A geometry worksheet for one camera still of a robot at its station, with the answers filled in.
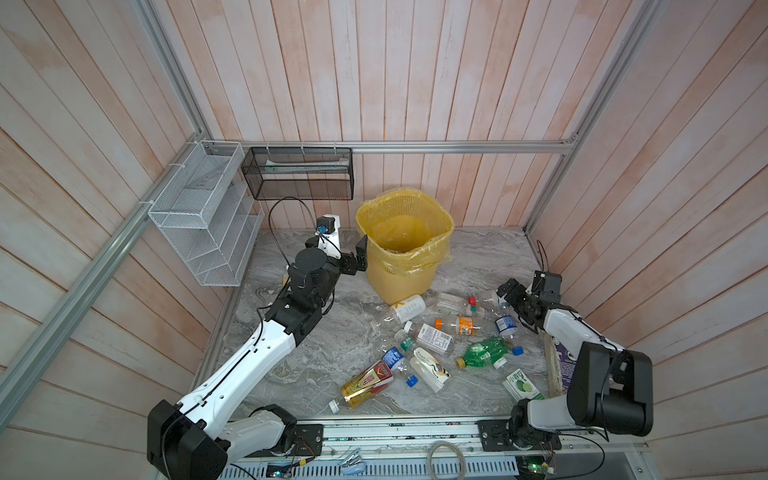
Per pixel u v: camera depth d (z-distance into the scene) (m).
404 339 0.86
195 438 0.37
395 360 0.82
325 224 0.57
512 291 0.84
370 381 0.77
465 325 0.88
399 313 0.90
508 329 0.88
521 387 0.78
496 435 0.73
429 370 0.79
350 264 0.63
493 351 0.85
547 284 0.70
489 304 0.95
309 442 0.73
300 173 1.02
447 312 0.93
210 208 0.74
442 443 0.73
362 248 0.62
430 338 0.88
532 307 0.68
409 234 1.02
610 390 0.43
